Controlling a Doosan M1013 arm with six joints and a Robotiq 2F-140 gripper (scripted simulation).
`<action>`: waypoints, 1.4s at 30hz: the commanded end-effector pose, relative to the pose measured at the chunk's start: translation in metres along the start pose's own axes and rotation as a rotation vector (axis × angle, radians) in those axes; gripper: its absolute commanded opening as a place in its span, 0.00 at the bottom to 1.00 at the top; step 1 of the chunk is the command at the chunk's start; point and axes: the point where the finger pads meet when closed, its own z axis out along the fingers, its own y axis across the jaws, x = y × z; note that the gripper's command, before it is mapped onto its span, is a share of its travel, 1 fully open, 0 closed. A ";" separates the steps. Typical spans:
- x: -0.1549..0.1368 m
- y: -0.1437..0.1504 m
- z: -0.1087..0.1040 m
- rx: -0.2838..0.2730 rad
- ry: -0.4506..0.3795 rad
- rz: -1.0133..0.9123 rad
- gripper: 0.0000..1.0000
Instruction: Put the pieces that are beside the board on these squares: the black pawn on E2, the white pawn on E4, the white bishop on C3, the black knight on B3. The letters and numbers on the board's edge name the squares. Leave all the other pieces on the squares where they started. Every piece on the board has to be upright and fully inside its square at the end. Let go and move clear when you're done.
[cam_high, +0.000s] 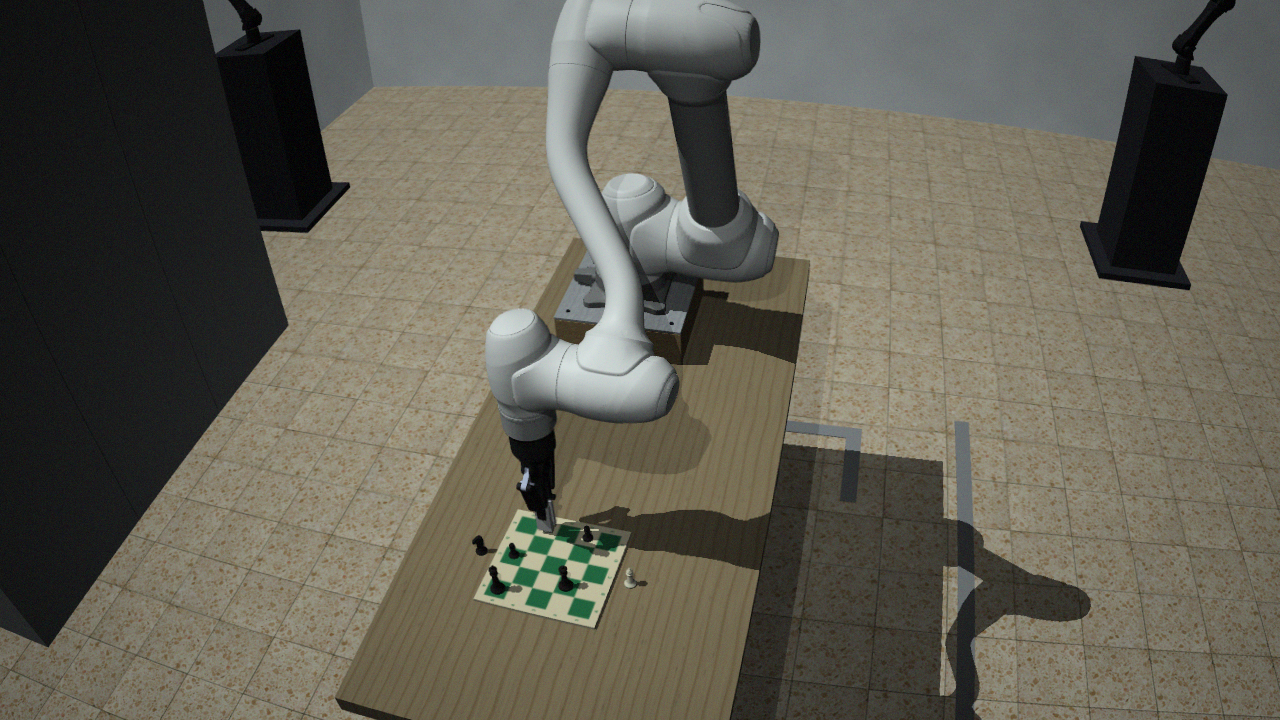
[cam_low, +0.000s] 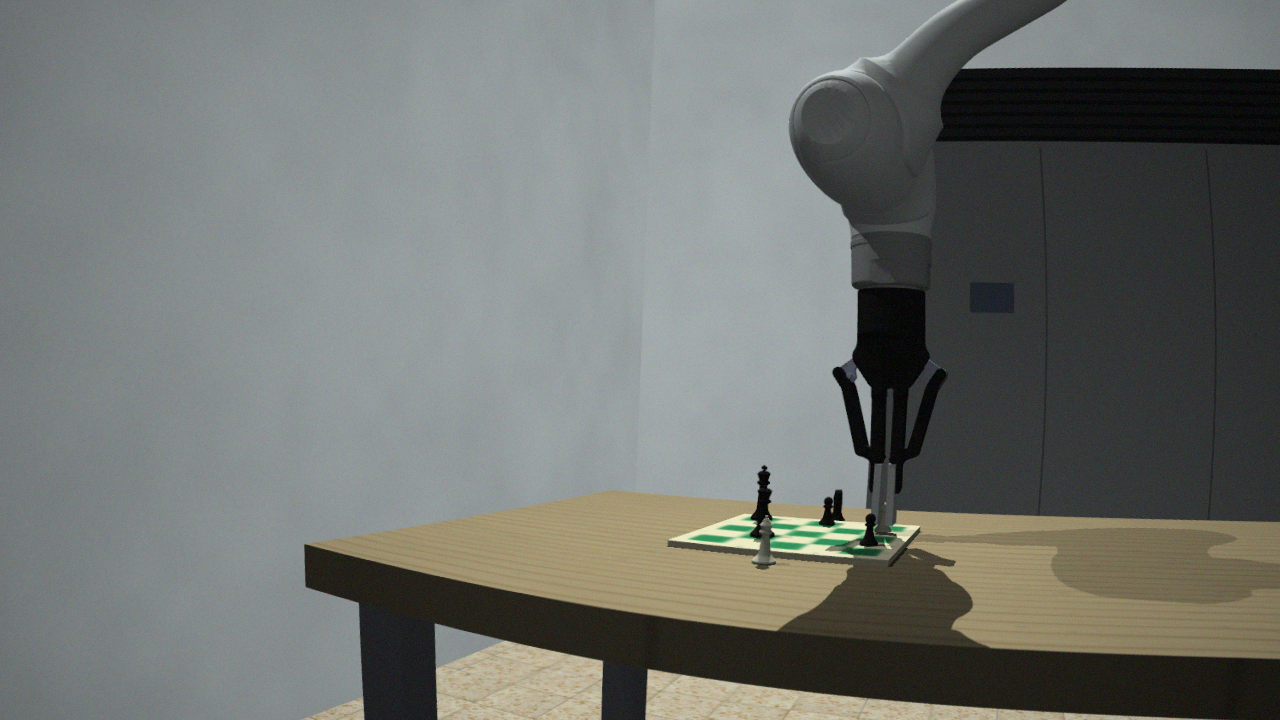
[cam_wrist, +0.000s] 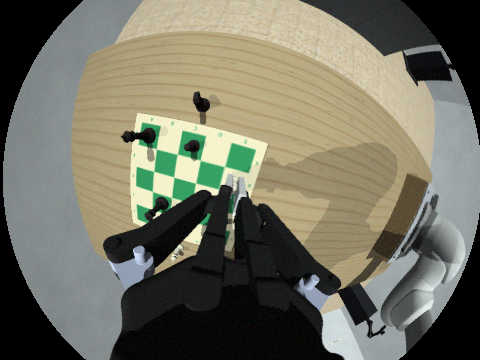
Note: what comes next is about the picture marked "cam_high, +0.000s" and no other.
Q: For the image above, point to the green and cream chessboard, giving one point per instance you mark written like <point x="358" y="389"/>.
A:
<point x="531" y="580"/>

